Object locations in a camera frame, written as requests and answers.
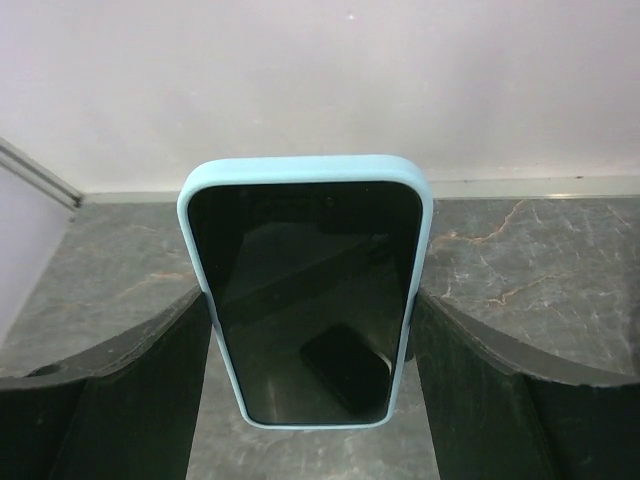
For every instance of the phone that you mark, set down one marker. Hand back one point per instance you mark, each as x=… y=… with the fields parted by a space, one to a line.
x=310 y=267

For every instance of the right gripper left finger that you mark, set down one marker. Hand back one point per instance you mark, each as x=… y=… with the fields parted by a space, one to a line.
x=125 y=408

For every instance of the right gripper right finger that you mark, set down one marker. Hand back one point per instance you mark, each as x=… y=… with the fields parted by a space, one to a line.
x=499 y=408

